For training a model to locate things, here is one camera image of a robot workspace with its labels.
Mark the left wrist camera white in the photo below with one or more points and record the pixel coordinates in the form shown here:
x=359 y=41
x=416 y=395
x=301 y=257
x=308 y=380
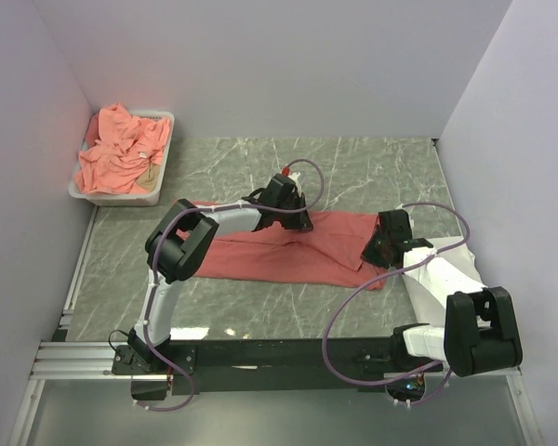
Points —
x=295 y=176

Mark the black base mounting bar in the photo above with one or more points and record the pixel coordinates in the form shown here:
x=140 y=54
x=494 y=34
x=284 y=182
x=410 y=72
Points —
x=262 y=365

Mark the red t-shirt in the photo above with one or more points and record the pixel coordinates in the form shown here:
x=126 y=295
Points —
x=331 y=253

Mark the white plastic laundry basket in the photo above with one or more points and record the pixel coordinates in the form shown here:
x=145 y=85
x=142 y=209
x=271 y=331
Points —
x=148 y=199

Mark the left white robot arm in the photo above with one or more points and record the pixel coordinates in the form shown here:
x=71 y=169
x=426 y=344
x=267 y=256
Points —
x=177 y=248

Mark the salmon pink t-shirt pile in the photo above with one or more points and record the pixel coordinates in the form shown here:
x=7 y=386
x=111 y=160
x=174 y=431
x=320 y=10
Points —
x=120 y=147

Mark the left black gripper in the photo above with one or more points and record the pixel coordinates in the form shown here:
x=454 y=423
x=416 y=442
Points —
x=301 y=222

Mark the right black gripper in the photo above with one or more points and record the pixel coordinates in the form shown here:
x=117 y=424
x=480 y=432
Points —
x=368 y=252

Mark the tan t-shirt in basket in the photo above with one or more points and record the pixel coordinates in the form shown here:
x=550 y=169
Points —
x=147 y=181

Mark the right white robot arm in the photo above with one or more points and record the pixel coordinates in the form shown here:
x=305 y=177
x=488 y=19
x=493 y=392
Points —
x=460 y=321

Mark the aluminium rail frame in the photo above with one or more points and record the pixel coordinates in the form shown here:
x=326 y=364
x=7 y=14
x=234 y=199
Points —
x=73 y=398

